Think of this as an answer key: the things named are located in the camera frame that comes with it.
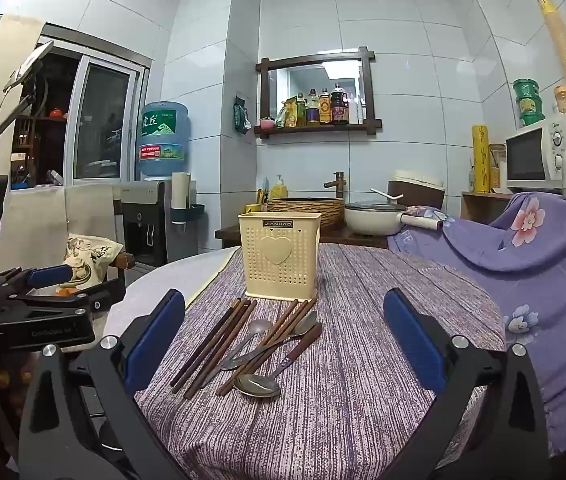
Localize wooden framed mirror shelf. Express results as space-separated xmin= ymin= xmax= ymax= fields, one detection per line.
xmin=255 ymin=46 xmax=382 ymax=140

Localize yellow film roll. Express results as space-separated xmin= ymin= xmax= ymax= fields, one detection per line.
xmin=472 ymin=125 xmax=492 ymax=193

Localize white microwave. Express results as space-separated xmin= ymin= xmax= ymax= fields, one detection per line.
xmin=505 ymin=115 xmax=566 ymax=192

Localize dark soy sauce bottle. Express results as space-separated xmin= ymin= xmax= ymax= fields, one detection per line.
xmin=331 ymin=83 xmax=350 ymax=125

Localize teal cup holder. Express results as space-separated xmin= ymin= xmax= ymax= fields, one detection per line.
xmin=170 ymin=204 xmax=206 ymax=224

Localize wooden-handled steel spoon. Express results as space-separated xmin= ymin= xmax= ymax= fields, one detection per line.
xmin=233 ymin=323 xmax=324 ymax=400

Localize glass jar of grains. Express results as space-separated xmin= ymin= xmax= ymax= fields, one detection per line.
xmin=488 ymin=143 xmax=508 ymax=188

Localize cream plastic utensil holder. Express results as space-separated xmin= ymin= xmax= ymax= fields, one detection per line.
xmin=237 ymin=211 xmax=322 ymax=300

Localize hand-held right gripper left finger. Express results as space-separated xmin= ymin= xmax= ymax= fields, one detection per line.
xmin=19 ymin=289 xmax=188 ymax=480

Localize brown and white rice cooker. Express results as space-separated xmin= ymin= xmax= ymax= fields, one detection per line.
xmin=388 ymin=170 xmax=446 ymax=208

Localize stack of green noodle cups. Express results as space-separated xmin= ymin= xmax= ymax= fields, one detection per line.
xmin=513 ymin=78 xmax=546 ymax=128

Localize white pot with glass lid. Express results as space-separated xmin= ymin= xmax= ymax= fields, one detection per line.
xmin=344 ymin=200 xmax=446 ymax=237

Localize woven sink basin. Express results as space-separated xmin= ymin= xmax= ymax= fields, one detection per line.
xmin=266 ymin=197 xmax=346 ymax=231

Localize phone on stand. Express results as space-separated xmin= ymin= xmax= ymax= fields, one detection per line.
xmin=3 ymin=40 xmax=55 ymax=93

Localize printed snack bag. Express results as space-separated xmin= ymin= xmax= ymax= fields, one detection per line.
xmin=63 ymin=235 xmax=124 ymax=292

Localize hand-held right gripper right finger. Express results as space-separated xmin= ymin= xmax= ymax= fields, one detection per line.
xmin=383 ymin=287 xmax=548 ymax=480

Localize pile of brown wooden chopsticks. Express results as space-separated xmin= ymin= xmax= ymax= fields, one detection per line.
xmin=169 ymin=297 xmax=320 ymax=401

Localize green hanging packet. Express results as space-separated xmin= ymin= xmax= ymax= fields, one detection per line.
xmin=233 ymin=94 xmax=252 ymax=135

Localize blue water bottle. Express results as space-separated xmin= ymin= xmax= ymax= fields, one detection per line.
xmin=137 ymin=101 xmax=190 ymax=181

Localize sliding window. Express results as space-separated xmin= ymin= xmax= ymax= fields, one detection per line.
xmin=10 ymin=35 xmax=152 ymax=191

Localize purple floral cloth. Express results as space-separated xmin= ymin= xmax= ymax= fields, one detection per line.
xmin=388 ymin=191 xmax=566 ymax=456

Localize light wooden shelf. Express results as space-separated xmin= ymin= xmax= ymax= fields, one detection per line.
xmin=461 ymin=191 xmax=514 ymax=226

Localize grey water dispenser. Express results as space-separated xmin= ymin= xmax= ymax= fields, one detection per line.
xmin=120 ymin=180 xmax=198 ymax=268

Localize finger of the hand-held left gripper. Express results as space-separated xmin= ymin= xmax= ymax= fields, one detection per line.
xmin=27 ymin=280 xmax=127 ymax=314
xmin=0 ymin=263 xmax=76 ymax=304

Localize bronze faucet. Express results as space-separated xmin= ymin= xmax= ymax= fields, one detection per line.
xmin=324 ymin=171 xmax=348 ymax=200

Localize beige cloth cover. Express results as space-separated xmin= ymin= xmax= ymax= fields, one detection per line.
xmin=8 ymin=184 xmax=124 ymax=281

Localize yellow seasoning bag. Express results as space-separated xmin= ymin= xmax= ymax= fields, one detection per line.
xmin=275 ymin=97 xmax=298 ymax=128

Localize white paper cup stack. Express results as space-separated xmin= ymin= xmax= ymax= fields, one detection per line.
xmin=172 ymin=172 xmax=192 ymax=211

